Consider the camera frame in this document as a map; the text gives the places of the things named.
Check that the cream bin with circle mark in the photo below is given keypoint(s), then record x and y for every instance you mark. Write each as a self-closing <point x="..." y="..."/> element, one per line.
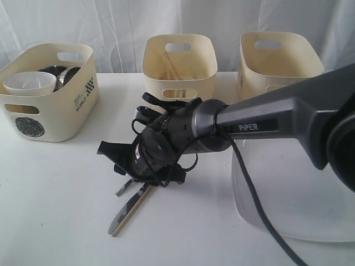
<point x="57" y="116"/>

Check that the cream bin with square mark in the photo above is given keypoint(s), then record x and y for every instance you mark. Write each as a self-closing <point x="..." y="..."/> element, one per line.
<point x="272" y="60"/>

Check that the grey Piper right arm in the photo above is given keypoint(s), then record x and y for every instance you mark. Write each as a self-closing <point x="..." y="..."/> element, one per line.
<point x="318" y="112"/>

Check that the cream bin with triangle mark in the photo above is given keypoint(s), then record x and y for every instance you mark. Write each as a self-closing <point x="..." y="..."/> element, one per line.
<point x="194" y="58"/>

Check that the steel table knife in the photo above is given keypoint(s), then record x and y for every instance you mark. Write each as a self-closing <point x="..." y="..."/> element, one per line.
<point x="124" y="210"/>

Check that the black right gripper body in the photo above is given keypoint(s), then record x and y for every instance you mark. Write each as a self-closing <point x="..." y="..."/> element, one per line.
<point x="153" y="160"/>

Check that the white ceramic bowl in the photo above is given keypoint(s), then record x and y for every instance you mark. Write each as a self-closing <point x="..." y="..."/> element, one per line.
<point x="30" y="83"/>

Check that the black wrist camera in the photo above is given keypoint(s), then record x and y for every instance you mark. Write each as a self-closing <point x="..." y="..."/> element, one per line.
<point x="146" y="115"/>

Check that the white square plate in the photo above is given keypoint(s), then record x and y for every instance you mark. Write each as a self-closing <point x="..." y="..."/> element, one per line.
<point x="301" y="201"/>

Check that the wooden chopstick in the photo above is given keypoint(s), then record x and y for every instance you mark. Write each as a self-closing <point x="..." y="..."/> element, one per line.
<point x="130" y="214"/>
<point x="171" y="72"/>

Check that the steel fork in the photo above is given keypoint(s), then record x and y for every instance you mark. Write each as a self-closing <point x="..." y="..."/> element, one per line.
<point x="123" y="188"/>

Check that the white curtain backdrop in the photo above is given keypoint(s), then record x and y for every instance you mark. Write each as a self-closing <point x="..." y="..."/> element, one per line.
<point x="118" y="30"/>

